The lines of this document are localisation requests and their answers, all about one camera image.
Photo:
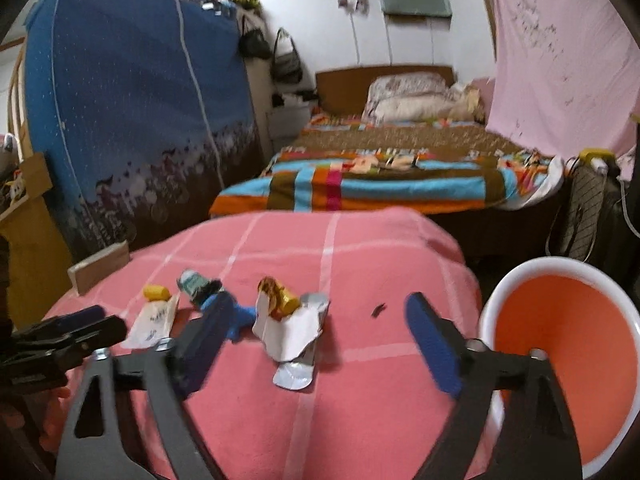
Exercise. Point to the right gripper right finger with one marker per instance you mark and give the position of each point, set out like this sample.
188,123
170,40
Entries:
537,438

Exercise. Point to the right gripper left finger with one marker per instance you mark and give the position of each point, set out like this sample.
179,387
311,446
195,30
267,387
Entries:
101,417

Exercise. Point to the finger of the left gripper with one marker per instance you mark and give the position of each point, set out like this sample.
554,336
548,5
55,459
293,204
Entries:
30,366
58,326

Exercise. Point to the yellow cylindrical cap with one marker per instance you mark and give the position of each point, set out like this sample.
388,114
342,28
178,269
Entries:
152,292

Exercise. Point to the green teal snack wrapper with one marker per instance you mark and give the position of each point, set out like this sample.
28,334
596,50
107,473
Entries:
200,290

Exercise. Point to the blue scrap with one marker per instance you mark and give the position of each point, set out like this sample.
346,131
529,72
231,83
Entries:
243,318

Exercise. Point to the silver white foil wrapper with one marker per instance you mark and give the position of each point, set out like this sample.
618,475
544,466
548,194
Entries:
292,342

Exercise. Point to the gold foil wrapper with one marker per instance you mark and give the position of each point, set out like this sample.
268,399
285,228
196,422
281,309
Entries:
281,301

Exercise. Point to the orange white trash bin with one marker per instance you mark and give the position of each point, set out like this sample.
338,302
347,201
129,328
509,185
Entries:
589,329

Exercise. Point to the person's left hand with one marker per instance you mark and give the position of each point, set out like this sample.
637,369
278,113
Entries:
58,402

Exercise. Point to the thick old book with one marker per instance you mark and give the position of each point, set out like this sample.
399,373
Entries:
85,274

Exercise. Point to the white flat wrapper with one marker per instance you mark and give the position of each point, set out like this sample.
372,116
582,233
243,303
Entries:
153,323

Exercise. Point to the wooden bunk cabinet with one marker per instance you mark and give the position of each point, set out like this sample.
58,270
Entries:
39,257

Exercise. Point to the pink plaid blanket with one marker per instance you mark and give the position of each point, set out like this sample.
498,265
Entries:
373,410

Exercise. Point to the patterned black bag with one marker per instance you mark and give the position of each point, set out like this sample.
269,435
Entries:
593,208

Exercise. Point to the colourful striped bedspread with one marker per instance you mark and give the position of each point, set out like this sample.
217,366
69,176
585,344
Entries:
437,167

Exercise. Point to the white bedside drawer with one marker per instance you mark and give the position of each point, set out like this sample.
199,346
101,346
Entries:
285,123

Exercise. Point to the yellow power strip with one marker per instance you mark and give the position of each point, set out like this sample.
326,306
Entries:
595,157

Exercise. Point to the black hanging handbag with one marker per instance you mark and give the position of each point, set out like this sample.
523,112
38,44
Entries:
252,42

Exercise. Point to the wooden bed with headboard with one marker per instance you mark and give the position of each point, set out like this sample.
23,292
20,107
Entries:
420,143

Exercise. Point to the beige folded quilt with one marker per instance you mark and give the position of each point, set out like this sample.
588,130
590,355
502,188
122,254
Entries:
455,104

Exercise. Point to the floral pillow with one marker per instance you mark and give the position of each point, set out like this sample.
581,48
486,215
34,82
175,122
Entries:
407,84

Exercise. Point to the pink hanging sheet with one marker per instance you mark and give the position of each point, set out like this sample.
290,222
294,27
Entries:
567,76

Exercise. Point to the green wall cabinet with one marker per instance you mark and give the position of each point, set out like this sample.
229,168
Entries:
417,8

